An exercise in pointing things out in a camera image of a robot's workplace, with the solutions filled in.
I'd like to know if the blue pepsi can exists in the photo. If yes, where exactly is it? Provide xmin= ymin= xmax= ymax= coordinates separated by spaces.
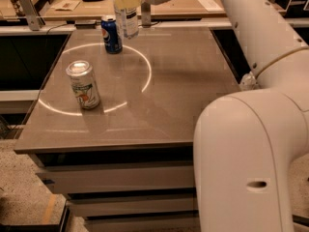
xmin=100 ymin=15 xmax=123 ymax=54

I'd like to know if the white green soda can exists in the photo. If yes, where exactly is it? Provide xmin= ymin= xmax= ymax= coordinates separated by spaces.
xmin=66 ymin=60 xmax=100 ymax=109

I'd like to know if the left sanitizer pump bottle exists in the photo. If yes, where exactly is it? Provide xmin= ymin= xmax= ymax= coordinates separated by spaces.
xmin=239 ymin=72 xmax=259 ymax=91

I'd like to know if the grey drawer cabinet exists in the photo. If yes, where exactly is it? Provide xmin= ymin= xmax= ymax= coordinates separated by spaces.
xmin=15 ymin=27 xmax=238 ymax=232

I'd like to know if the tan card on desk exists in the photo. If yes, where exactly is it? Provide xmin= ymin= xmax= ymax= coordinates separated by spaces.
xmin=52 ymin=0 xmax=79 ymax=12

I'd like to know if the white paper note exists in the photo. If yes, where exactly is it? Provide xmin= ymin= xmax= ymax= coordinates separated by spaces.
xmin=198 ymin=0 xmax=223 ymax=13

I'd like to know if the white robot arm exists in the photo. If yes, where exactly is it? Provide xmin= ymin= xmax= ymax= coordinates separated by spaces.
xmin=114 ymin=0 xmax=309 ymax=232

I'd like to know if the middle metal bracket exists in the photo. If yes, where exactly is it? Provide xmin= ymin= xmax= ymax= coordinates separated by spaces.
xmin=141 ymin=2 xmax=152 ymax=27

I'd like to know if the left metal bracket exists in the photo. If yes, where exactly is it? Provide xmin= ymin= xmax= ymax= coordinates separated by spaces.
xmin=17 ymin=0 xmax=44 ymax=31

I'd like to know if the metal bracket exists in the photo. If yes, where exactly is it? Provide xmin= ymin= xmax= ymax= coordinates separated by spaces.
xmin=141 ymin=2 xmax=152 ymax=27
xmin=17 ymin=0 xmax=44 ymax=31

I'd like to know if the clear plastic water bottle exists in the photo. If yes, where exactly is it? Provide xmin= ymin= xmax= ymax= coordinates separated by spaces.
xmin=114 ymin=8 xmax=138 ymax=40

